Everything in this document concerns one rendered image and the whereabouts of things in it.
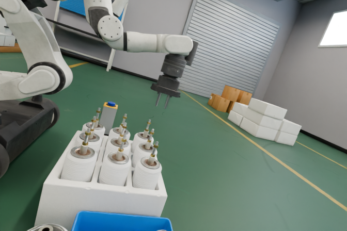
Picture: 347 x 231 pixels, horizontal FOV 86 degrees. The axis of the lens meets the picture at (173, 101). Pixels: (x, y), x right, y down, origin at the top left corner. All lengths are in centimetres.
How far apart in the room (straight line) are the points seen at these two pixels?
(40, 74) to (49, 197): 47
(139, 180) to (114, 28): 52
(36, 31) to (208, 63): 554
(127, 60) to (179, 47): 506
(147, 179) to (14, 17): 78
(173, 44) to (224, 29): 574
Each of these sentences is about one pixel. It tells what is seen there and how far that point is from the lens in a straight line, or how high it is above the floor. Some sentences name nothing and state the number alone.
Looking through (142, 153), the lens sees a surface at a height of 24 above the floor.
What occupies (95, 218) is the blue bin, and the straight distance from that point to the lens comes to 72.
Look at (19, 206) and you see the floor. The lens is 91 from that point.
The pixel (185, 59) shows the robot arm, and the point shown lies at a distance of 76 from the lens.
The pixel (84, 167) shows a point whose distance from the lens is 69.
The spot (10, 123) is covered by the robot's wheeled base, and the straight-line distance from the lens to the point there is 97.
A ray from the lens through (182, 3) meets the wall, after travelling 611.
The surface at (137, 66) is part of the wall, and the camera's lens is 575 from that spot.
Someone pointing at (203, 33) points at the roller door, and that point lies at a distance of 609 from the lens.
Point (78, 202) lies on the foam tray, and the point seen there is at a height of 12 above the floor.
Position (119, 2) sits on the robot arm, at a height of 88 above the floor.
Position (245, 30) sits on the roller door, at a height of 242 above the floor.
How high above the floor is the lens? 61
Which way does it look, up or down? 10 degrees down
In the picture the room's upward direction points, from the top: 18 degrees clockwise
